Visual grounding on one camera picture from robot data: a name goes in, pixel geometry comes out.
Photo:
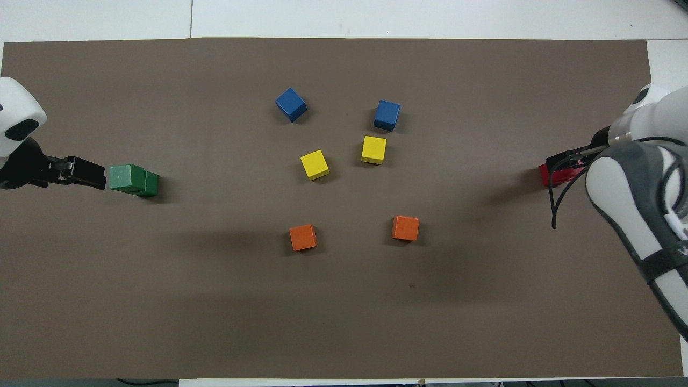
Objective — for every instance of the green wooden cube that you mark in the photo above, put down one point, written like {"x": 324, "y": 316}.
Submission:
{"x": 151, "y": 184}
{"x": 127, "y": 178}

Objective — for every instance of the brown paper table mat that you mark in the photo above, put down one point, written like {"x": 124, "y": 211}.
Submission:
{"x": 344, "y": 312}

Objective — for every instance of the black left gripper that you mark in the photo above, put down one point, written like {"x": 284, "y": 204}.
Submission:
{"x": 24, "y": 169}

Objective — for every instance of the yellow wooden cube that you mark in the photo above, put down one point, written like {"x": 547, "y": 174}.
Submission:
{"x": 374, "y": 150}
{"x": 315, "y": 164}

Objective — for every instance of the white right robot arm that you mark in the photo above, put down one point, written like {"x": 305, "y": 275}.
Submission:
{"x": 629, "y": 193}

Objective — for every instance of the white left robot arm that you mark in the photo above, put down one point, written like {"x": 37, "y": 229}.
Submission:
{"x": 13, "y": 113}

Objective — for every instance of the blue wooden cube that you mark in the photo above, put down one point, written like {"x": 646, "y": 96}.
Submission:
{"x": 387, "y": 115}
{"x": 291, "y": 105}

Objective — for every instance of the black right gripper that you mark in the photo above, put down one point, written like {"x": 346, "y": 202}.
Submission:
{"x": 601, "y": 141}

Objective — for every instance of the orange wooden cube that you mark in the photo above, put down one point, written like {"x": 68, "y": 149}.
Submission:
{"x": 303, "y": 237}
{"x": 406, "y": 228}

